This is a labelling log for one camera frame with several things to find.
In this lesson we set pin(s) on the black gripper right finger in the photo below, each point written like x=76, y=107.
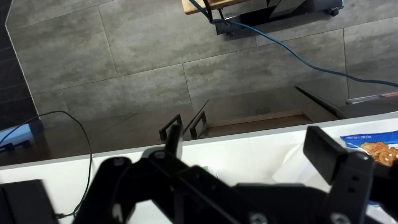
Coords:
x=349, y=181

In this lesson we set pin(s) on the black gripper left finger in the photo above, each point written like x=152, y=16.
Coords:
x=112, y=186

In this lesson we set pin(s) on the blue snack packet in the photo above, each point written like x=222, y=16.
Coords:
x=365, y=140

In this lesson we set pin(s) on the wheeled robot base cart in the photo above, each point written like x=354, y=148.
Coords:
x=286, y=10

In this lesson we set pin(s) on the black flat slab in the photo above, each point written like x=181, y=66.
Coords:
x=23, y=203

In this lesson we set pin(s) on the pale blue panel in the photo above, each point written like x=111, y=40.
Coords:
x=14, y=134

